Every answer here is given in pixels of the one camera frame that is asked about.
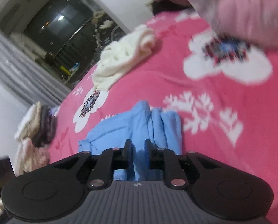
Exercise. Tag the yellow green bottle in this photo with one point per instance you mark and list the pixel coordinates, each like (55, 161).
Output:
(65, 70)

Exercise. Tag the blue t-shirt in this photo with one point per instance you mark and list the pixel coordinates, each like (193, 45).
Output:
(120, 128)

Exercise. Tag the white fleece garment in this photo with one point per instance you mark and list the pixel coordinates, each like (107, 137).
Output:
(120, 56)

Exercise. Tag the small white beige clothes stack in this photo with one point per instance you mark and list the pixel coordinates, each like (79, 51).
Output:
(36, 123)

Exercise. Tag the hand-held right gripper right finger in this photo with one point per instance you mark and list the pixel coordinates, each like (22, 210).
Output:
(148, 154)

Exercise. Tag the pink quilt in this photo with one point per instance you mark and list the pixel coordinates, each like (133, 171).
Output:
(246, 9)

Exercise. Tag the pink floral blanket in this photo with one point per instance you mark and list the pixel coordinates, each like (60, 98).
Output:
(176, 74)

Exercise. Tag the dark window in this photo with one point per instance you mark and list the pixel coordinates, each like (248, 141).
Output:
(57, 21)

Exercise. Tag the tall stack of folded clothes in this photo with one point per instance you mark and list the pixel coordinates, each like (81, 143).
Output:
(31, 156)

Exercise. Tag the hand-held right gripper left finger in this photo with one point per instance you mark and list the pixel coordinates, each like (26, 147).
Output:
(127, 154)

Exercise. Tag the grey curtain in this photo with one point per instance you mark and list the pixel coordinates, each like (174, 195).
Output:
(19, 74)

